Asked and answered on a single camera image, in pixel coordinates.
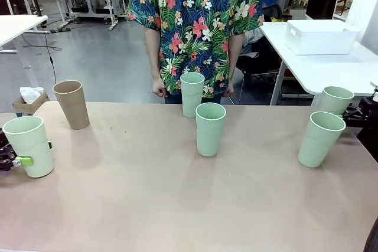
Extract white side table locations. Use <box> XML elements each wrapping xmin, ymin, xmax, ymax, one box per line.
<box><xmin>0</xmin><ymin>15</ymin><xmax>48</xmax><ymax>70</ymax></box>

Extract blue jeans legs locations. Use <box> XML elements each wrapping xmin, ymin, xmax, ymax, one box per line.
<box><xmin>164</xmin><ymin>92</ymin><xmax>237</xmax><ymax>105</ymax></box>

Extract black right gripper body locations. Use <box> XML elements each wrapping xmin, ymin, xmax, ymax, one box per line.
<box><xmin>356</xmin><ymin>97</ymin><xmax>378</xmax><ymax>129</ymax></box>

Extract white crumpled tissue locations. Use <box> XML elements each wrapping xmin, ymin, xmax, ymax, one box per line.
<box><xmin>19</xmin><ymin>86</ymin><xmax>44</xmax><ymax>104</ymax></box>

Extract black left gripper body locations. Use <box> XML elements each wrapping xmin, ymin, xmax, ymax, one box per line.
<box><xmin>0</xmin><ymin>133</ymin><xmax>15</xmax><ymax>172</ymax></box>

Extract person's left forearm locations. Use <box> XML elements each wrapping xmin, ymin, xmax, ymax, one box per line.
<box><xmin>227</xmin><ymin>33</ymin><xmax>246</xmax><ymax>86</ymax></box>

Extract large white table with basket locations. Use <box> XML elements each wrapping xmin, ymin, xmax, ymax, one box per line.
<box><xmin>259</xmin><ymin>21</ymin><xmax>378</xmax><ymax>107</ymax></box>

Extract person's right forearm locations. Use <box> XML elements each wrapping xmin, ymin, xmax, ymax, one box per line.
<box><xmin>144</xmin><ymin>26</ymin><xmax>162</xmax><ymax>81</ymax></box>

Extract floral hawaiian shirt torso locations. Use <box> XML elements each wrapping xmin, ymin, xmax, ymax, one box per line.
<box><xmin>127</xmin><ymin>0</ymin><xmax>265</xmax><ymax>99</ymax></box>

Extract right arm black cable sleeve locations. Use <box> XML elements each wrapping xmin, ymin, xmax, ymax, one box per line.
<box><xmin>363</xmin><ymin>219</ymin><xmax>378</xmax><ymax>252</ymax></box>

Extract black floor cable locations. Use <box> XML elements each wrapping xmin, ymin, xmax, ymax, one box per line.
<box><xmin>44</xmin><ymin>27</ymin><xmax>62</xmax><ymax>85</ymax></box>

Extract light green plastic cup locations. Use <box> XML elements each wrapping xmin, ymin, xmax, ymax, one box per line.
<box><xmin>297</xmin><ymin>111</ymin><xmax>347</xmax><ymax>168</ymax></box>
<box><xmin>180</xmin><ymin>71</ymin><xmax>206</xmax><ymax>119</ymax></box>
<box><xmin>195</xmin><ymin>102</ymin><xmax>227</xmax><ymax>158</ymax></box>
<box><xmin>2</xmin><ymin>115</ymin><xmax>56</xmax><ymax>178</ymax></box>
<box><xmin>319</xmin><ymin>86</ymin><xmax>355</xmax><ymax>116</ymax></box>

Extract cardboard box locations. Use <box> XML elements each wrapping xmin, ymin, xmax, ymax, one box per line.
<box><xmin>12</xmin><ymin>91</ymin><xmax>50</xmax><ymax>117</ymax></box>

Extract person's right hand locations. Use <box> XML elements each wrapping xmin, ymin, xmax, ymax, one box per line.
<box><xmin>152</xmin><ymin>77</ymin><xmax>166</xmax><ymax>99</ymax></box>

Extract brown plastic cup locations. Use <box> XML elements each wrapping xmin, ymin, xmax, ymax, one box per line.
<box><xmin>52</xmin><ymin>80</ymin><xmax>90</xmax><ymax>130</ymax></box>

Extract white plastic basket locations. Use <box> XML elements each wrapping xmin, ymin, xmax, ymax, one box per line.
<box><xmin>285</xmin><ymin>19</ymin><xmax>361</xmax><ymax>55</ymax></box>

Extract person's left hand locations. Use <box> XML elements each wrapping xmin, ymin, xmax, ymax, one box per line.
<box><xmin>221</xmin><ymin>82</ymin><xmax>236</xmax><ymax>99</ymax></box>

